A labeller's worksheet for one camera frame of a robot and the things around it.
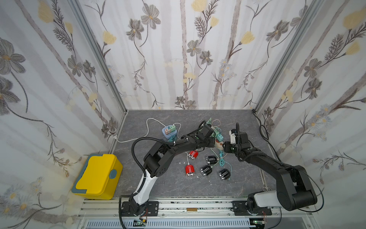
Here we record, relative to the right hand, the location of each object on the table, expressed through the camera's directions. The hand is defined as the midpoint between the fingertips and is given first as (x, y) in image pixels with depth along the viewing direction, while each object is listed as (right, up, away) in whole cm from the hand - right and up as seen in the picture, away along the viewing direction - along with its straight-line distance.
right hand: (226, 143), depth 91 cm
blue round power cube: (-38, +7, +8) cm, 40 cm away
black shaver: (-10, -11, -1) cm, 15 cm away
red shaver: (-24, -16, -7) cm, 29 cm away
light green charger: (-5, +7, +6) cm, 10 cm away
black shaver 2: (-14, -16, -6) cm, 22 cm away
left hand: (-6, +1, +2) cm, 6 cm away
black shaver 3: (-3, -18, -7) cm, 20 cm away
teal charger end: (-3, +3, +4) cm, 6 cm away
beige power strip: (-4, -2, +6) cm, 8 cm away
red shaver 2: (-22, -8, +1) cm, 23 cm away
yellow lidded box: (-71, -15, -20) cm, 75 cm away
